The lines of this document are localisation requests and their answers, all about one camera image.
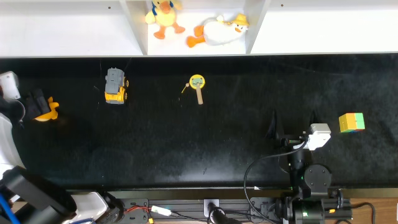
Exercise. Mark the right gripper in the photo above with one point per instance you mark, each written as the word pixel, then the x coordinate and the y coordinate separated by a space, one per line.
pixel 287 141

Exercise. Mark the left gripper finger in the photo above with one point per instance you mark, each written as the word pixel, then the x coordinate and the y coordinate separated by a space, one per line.
pixel 36 104

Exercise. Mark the yellow rattle drum toy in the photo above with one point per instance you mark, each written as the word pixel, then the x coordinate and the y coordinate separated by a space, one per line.
pixel 197 81

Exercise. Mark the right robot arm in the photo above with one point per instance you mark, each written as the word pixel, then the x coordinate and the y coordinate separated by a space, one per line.
pixel 317 179

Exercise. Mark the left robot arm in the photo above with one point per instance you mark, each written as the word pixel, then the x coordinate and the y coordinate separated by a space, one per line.
pixel 37 193

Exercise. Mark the many-coloured puzzle cube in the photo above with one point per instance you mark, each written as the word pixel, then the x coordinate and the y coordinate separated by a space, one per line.
pixel 351 122

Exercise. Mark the white shelf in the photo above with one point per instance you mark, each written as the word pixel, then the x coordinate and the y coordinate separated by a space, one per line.
pixel 62 31

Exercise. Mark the grey and yellow toy truck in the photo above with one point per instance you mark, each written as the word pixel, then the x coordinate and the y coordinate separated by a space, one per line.
pixel 115 85

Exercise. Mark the white plush goose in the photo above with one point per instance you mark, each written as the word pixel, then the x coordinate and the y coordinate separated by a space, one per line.
pixel 219 32

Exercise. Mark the yellow plush duck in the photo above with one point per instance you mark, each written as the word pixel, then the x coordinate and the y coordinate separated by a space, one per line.
pixel 164 17

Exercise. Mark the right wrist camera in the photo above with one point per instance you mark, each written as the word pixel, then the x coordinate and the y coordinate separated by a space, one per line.
pixel 318 135

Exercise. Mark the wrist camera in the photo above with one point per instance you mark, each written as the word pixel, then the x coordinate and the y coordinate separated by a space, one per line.
pixel 318 135
pixel 9 84

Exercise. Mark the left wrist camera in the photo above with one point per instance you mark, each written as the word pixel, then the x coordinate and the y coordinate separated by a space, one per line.
pixel 9 84

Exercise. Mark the mounting rail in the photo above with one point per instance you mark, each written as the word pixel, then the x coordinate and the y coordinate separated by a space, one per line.
pixel 186 208

